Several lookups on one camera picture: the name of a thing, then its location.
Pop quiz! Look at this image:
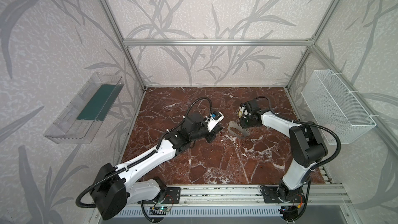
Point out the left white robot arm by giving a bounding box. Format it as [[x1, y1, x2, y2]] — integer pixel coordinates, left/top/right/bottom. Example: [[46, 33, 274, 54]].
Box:
[[89, 111, 224, 220]]

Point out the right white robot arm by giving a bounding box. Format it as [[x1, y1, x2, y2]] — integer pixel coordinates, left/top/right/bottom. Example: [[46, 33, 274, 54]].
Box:
[[238, 99, 328, 203]]

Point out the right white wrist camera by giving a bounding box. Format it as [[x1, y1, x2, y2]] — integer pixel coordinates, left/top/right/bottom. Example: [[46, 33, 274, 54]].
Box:
[[238, 105, 250, 118]]

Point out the white wire mesh basket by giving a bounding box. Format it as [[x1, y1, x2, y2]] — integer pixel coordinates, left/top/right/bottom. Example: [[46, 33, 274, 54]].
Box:
[[302, 69, 377, 144]]

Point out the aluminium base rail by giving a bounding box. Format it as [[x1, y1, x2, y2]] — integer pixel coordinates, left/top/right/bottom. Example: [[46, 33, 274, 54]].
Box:
[[116, 184, 352, 219]]

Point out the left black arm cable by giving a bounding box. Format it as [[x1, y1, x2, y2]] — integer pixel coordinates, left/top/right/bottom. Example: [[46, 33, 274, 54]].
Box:
[[75, 97, 214, 208]]

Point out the clear plastic wall bin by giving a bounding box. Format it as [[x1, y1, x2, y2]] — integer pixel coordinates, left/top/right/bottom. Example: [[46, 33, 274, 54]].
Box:
[[44, 72, 124, 144]]

